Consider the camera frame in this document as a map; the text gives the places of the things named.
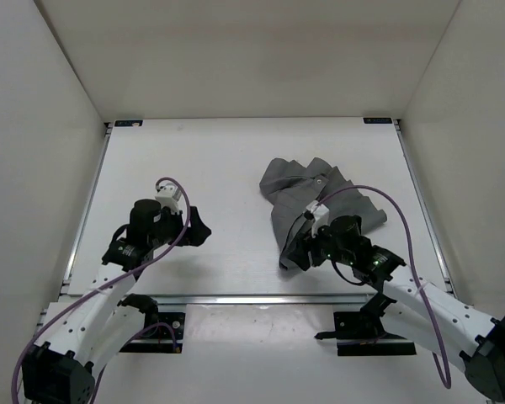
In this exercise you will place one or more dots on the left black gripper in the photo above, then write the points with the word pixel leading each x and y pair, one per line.
pixel 199 230

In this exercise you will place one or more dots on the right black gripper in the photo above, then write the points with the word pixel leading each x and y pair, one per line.
pixel 300 255

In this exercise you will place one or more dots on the grey pleated skirt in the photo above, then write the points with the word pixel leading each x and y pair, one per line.
pixel 290 187

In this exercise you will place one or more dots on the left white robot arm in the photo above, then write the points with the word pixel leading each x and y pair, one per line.
pixel 66 361

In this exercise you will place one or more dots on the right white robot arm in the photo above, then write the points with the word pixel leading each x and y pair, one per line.
pixel 407 305

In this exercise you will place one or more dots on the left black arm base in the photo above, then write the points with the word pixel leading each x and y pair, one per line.
pixel 162 331

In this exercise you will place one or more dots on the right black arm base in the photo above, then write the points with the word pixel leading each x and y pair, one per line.
pixel 361 333

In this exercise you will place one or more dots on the left blue corner sticker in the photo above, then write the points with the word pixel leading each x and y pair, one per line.
pixel 128 123

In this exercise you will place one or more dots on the blue corner sticker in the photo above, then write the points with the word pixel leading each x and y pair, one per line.
pixel 128 123
pixel 377 120

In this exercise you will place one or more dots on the right blue corner sticker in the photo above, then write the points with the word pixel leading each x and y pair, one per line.
pixel 377 120

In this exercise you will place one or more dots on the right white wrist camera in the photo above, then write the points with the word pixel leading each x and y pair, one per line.
pixel 318 215

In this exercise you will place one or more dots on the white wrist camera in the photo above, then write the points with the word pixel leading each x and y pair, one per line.
pixel 168 195
pixel 318 215

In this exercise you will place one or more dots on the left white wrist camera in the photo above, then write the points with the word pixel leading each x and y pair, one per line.
pixel 168 195

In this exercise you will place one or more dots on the front aluminium rail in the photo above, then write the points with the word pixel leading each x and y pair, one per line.
pixel 261 300

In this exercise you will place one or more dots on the left aluminium table rail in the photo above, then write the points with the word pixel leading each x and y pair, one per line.
pixel 66 279

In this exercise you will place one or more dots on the aluminium table rail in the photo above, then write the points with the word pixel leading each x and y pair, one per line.
pixel 443 266
pixel 66 279

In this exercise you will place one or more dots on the right aluminium table rail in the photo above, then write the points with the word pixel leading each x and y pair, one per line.
pixel 443 266

